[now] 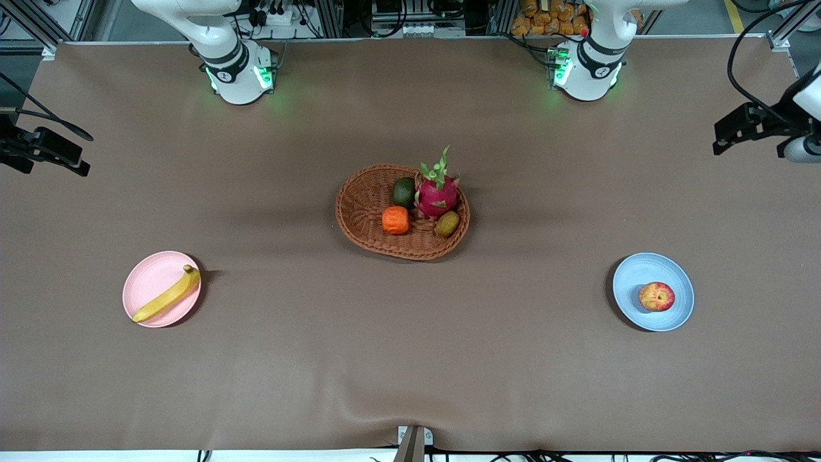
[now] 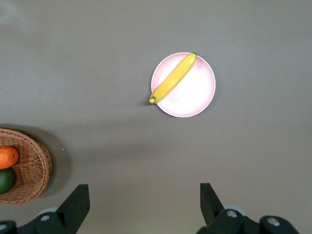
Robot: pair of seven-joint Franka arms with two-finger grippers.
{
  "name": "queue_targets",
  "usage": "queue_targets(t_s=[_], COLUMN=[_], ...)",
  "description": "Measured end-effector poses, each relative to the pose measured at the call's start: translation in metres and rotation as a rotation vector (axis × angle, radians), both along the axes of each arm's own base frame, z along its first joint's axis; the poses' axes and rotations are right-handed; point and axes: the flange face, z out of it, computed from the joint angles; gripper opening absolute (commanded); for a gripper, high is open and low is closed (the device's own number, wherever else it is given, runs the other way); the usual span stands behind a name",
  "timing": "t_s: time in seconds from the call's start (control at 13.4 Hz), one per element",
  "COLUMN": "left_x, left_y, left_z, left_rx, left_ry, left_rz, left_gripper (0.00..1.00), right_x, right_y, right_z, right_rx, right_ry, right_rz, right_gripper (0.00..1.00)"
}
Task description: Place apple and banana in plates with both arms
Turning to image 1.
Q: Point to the black bracket bar with holes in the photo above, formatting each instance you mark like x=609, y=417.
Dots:
x=786, y=146

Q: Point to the pink plate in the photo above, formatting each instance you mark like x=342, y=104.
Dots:
x=151, y=276

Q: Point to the yellow banana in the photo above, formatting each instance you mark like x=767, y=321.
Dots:
x=168, y=295

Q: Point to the grey metal camera mount bracket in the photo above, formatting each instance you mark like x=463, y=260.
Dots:
x=414, y=443

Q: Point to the red yellow apple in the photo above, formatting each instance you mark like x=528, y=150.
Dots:
x=657, y=297

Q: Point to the orange mandarin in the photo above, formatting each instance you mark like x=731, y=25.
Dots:
x=396, y=221

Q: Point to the brown green kiwi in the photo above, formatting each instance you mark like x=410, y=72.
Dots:
x=448, y=223

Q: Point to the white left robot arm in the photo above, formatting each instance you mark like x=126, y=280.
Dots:
x=587, y=80

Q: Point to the white power strip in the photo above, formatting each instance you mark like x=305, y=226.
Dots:
x=277, y=13

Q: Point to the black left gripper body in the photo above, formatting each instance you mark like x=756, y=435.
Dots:
x=777, y=122

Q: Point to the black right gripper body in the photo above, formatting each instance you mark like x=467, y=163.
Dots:
x=14, y=146

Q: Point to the pink dragon fruit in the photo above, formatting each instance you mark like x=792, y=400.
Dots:
x=437, y=196

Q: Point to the brown wicker basket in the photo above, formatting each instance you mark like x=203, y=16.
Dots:
x=365, y=205

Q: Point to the bag of orange buns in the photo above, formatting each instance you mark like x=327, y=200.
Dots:
x=551, y=16

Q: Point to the grey cylinder on bracket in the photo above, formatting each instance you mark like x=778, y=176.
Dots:
x=807, y=151

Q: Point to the light blue plate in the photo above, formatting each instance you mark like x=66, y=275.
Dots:
x=641, y=273

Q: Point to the brown table cover sheet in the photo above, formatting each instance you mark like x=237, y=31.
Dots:
x=410, y=359

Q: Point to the dark green avocado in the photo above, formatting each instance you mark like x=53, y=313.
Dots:
x=404, y=192

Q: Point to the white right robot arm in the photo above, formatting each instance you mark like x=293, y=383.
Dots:
x=237, y=83

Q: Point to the aluminium frame profile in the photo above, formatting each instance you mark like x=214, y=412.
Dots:
x=38, y=22
x=792, y=29

